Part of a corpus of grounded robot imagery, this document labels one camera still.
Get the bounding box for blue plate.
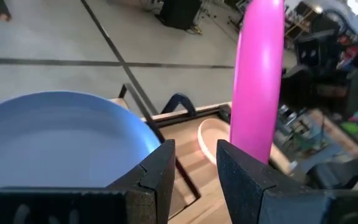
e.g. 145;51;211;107
0;90;162;196

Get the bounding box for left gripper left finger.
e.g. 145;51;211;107
0;139;176;224

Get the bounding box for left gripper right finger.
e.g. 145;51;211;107
216;139;358;224

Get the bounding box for magenta plate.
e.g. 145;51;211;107
229;0;286;165

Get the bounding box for black crossbar rail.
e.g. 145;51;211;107
150;105;232;128

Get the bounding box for light peach plate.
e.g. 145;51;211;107
196;118;291;174

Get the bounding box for black equipment case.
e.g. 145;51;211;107
157;0;204;32

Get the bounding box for dark arched clamp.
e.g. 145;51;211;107
160;92;198;119

